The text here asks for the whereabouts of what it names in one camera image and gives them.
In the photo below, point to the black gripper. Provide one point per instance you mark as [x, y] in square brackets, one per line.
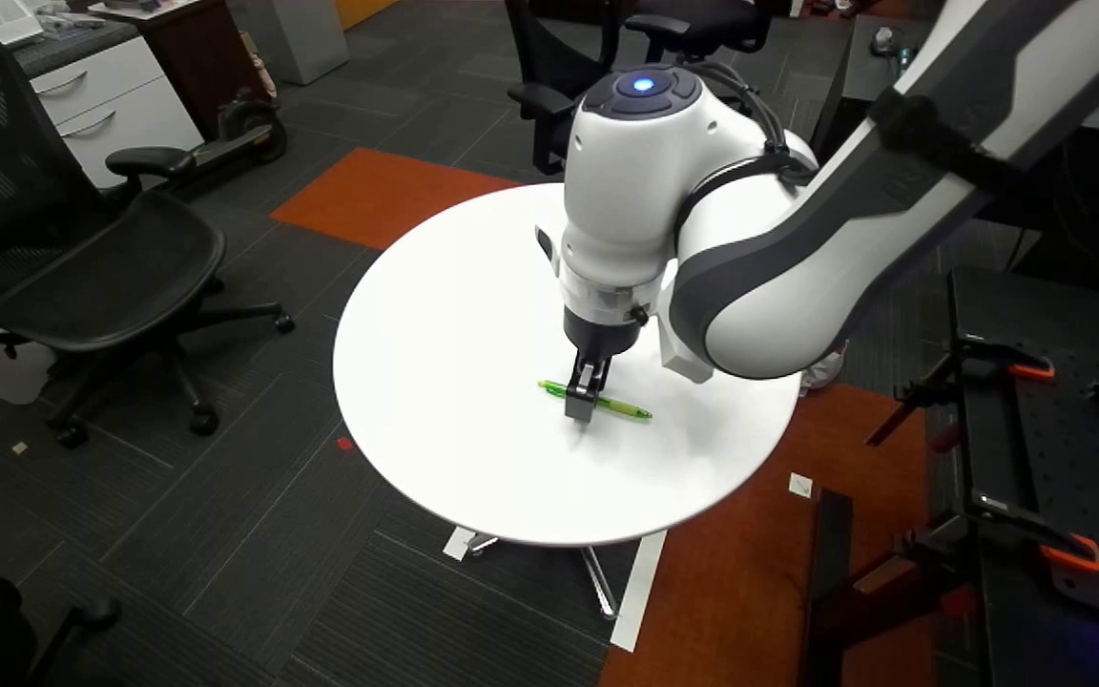
[590, 371]

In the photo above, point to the green pen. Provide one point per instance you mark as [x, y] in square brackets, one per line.
[622, 410]

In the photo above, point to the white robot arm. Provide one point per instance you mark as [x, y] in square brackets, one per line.
[749, 254]

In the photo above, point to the round white table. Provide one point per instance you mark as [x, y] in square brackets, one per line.
[435, 376]

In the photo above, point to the white plastic bag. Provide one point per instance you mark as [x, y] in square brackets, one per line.
[822, 371]

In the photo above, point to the far black office chair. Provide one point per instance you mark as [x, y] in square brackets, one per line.
[689, 36]

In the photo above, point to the black side table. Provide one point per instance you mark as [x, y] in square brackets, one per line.
[1015, 441]

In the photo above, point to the white drawer cabinet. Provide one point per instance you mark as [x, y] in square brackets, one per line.
[104, 88]

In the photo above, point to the black mesh office chair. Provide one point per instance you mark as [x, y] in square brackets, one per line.
[100, 277]

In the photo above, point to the orange-handled clamp upper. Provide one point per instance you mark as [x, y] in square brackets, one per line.
[967, 357]

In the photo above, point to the orange-handled clamp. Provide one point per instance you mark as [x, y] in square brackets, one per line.
[950, 540]
[967, 357]

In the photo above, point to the orange-handled clamp lower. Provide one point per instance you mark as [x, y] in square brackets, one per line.
[950, 540]

